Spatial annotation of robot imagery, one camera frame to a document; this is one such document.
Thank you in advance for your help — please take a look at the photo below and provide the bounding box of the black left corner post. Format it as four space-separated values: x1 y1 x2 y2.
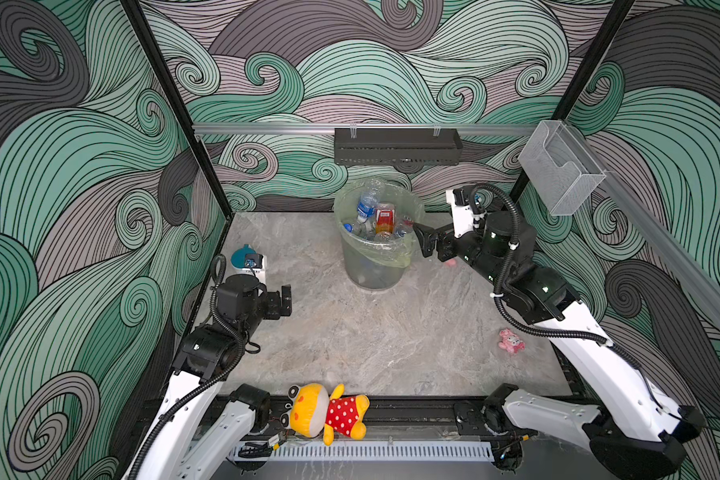
120 0 234 224

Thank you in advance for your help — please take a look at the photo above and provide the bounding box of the pink plush bunny toy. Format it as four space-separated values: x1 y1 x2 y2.
498 328 525 355

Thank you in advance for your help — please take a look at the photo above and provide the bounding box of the black wall shelf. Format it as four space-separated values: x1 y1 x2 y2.
333 129 464 173

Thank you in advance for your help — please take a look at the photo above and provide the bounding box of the aluminium rail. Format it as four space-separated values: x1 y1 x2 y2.
192 122 536 137
572 128 720 331

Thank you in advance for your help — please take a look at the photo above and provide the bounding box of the aluminium rail back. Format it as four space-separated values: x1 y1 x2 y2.
192 122 536 137

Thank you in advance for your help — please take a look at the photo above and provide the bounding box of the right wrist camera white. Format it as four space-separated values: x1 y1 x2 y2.
445 185 485 238

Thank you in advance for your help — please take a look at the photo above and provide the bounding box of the yellow plush toy red dress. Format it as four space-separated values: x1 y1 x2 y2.
280 383 370 446

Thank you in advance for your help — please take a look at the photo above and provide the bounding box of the white cable duct front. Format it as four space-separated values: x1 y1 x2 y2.
228 441 494 463

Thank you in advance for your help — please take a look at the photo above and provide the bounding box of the grey mesh waste bin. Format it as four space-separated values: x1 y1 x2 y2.
335 182 424 292

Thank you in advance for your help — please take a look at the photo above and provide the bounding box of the clear bottle blue label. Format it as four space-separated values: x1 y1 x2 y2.
357 187 380 223

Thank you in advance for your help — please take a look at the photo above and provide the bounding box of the red yellow label tea bottle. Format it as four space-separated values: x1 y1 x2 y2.
375 202 396 235

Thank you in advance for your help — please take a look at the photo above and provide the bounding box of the green plastic bin liner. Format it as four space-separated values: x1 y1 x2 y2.
333 178 424 268

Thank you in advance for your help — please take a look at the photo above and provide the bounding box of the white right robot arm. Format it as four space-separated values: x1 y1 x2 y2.
413 211 705 479

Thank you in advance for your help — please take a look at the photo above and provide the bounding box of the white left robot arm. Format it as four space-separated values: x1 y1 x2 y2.
124 247 292 479

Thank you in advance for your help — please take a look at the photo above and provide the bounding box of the aluminium rail right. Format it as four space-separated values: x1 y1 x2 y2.
572 128 720 331

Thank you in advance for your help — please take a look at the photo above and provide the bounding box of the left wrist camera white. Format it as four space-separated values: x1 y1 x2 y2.
243 253 266 284

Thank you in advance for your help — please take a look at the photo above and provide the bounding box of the clear acrylic wall box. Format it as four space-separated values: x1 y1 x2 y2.
519 120 606 217

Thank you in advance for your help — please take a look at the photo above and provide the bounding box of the white jar teal lid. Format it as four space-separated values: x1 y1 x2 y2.
230 244 260 270

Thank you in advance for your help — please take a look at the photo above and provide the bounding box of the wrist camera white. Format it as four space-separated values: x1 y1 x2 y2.
243 253 266 284
445 185 485 238

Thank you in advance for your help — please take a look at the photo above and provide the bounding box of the black corner frame post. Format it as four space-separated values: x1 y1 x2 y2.
506 0 637 205

